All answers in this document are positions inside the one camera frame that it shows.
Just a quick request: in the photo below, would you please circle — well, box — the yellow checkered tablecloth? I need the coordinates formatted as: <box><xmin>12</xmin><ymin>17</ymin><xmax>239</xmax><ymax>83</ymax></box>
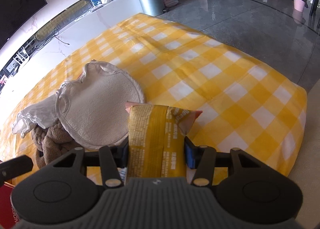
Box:
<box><xmin>1</xmin><ymin>13</ymin><xmax>307</xmax><ymax>175</ymax></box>

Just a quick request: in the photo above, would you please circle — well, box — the white tv console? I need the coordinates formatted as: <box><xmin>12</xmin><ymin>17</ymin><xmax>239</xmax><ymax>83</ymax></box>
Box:
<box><xmin>0</xmin><ymin>0</ymin><xmax>146</xmax><ymax>109</ymax></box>

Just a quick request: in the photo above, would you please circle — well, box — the black power cable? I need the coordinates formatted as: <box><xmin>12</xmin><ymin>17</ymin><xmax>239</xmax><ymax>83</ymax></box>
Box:
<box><xmin>35</xmin><ymin>25</ymin><xmax>71</xmax><ymax>51</ymax></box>

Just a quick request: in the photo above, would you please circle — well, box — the black wall television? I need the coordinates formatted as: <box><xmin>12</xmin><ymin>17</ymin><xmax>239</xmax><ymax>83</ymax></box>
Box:
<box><xmin>1</xmin><ymin>0</ymin><xmax>47</xmax><ymax>46</ymax></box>

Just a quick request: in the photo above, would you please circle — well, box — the red box lid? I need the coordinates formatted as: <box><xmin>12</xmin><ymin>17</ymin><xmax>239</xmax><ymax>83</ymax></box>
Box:
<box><xmin>0</xmin><ymin>182</ymin><xmax>20</xmax><ymax>229</ymax></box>

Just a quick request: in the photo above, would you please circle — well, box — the white crumpled cloth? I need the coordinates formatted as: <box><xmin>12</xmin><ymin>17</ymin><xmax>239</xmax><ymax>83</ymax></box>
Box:
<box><xmin>11</xmin><ymin>95</ymin><xmax>58</xmax><ymax>139</ymax></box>

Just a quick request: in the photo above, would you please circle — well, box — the white wifi router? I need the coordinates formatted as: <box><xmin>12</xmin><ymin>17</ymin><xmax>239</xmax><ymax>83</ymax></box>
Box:
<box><xmin>14</xmin><ymin>47</ymin><xmax>30</xmax><ymax>66</ymax></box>

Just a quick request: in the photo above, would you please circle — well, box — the yellow snack packet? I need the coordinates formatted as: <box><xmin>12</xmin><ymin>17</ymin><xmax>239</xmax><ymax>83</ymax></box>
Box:
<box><xmin>125</xmin><ymin>102</ymin><xmax>202</xmax><ymax>181</ymax></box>

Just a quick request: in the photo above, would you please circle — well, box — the brown plush toy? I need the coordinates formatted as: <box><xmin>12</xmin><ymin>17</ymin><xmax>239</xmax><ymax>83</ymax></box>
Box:
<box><xmin>31</xmin><ymin>121</ymin><xmax>81</xmax><ymax>169</ymax></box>

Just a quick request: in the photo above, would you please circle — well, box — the pink small bucket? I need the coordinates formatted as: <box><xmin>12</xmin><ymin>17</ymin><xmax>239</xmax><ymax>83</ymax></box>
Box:
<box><xmin>293</xmin><ymin>0</ymin><xmax>308</xmax><ymax>12</ymax></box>

